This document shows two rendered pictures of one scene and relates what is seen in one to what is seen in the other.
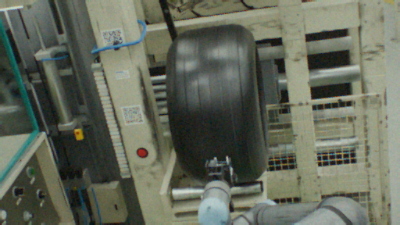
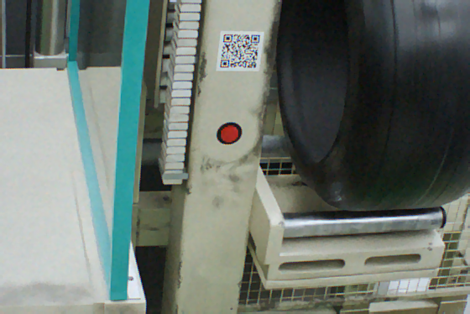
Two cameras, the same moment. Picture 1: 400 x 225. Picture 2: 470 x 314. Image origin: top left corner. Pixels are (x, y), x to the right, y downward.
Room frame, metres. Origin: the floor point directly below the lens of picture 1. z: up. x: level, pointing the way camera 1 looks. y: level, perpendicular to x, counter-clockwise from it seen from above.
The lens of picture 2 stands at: (0.51, 0.93, 1.91)
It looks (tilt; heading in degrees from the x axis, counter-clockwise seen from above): 30 degrees down; 333
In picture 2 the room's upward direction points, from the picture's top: 7 degrees clockwise
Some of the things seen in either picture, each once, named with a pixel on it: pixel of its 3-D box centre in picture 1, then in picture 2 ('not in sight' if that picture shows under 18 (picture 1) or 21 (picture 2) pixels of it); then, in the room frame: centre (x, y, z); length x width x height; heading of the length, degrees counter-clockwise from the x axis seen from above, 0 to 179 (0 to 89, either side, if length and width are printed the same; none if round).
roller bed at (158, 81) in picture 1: (169, 101); (198, 31); (2.33, 0.11, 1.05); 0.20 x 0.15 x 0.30; 79
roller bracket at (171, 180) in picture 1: (173, 174); (250, 184); (1.95, 0.14, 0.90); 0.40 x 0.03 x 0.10; 169
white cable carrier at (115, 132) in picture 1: (114, 120); (185, 58); (1.93, 0.31, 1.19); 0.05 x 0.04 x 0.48; 169
